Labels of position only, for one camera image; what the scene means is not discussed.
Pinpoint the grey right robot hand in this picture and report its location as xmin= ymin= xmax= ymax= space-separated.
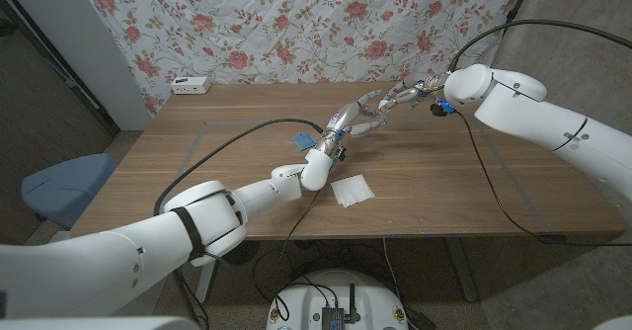
xmin=377 ymin=71 xmax=451 ymax=115

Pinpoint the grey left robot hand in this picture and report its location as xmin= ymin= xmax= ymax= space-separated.
xmin=315 ymin=90 xmax=388 ymax=161

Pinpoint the clear bottle with white cap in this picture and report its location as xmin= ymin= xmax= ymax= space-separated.
xmin=365 ymin=100 xmax=390 ymax=129

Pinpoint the white folded tissue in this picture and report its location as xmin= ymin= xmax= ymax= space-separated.
xmin=330 ymin=174 xmax=376 ymax=208

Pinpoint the blue card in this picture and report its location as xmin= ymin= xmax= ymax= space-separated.
xmin=291 ymin=131 xmax=318 ymax=152

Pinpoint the floral rose backdrop cloth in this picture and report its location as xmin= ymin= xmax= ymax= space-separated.
xmin=81 ymin=0 xmax=524 ymax=117

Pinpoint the grey table leg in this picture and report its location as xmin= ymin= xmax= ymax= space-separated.
xmin=443 ymin=236 xmax=479 ymax=304

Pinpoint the white robot torso base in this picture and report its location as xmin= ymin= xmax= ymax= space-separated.
xmin=265 ymin=269 xmax=410 ymax=330

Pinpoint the black module with antenna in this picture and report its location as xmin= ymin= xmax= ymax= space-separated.
xmin=321 ymin=284 xmax=361 ymax=330

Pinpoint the black power adapter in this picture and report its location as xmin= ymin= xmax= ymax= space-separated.
xmin=403 ymin=307 xmax=436 ymax=330

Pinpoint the white table leg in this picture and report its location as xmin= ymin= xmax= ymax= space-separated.
xmin=194 ymin=260 xmax=218 ymax=306

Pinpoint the blue chair seat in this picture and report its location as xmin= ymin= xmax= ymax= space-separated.
xmin=20 ymin=152 xmax=119 ymax=231

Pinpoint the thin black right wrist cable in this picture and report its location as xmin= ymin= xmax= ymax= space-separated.
xmin=453 ymin=112 xmax=632 ymax=247

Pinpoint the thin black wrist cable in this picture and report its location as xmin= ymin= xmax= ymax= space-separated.
xmin=251 ymin=190 xmax=321 ymax=322
xmin=453 ymin=112 xmax=632 ymax=247

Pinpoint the thin black left wrist cable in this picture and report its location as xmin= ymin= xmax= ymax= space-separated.
xmin=251 ymin=190 xmax=321 ymax=322

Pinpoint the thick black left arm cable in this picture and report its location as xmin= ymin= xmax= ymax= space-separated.
xmin=152 ymin=118 xmax=325 ymax=216

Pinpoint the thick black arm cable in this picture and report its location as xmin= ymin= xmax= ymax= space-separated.
xmin=152 ymin=118 xmax=325 ymax=216
xmin=447 ymin=19 xmax=632 ymax=73

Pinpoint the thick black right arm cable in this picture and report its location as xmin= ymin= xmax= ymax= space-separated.
xmin=447 ymin=19 xmax=632 ymax=73

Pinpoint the black floor cable tangle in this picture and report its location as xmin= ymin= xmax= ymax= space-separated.
xmin=251 ymin=243 xmax=396 ymax=304

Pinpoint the white wall panel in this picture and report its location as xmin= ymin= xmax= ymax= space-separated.
xmin=0 ymin=0 xmax=153 ymax=131

